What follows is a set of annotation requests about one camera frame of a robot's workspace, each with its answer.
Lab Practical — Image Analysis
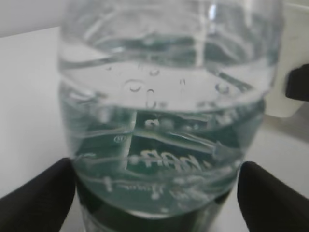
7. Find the white paper cup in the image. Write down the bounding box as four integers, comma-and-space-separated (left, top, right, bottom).
266, 0, 309, 118

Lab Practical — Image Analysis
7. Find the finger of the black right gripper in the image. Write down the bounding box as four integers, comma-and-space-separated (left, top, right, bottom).
285, 64, 309, 100

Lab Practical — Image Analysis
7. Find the clear water bottle green label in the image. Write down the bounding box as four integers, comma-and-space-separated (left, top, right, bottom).
58, 0, 283, 232

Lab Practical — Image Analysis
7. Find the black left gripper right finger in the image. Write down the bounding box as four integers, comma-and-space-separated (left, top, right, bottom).
237, 161, 309, 232

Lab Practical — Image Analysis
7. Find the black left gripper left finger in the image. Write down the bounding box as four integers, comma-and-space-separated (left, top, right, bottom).
0, 158, 75, 232

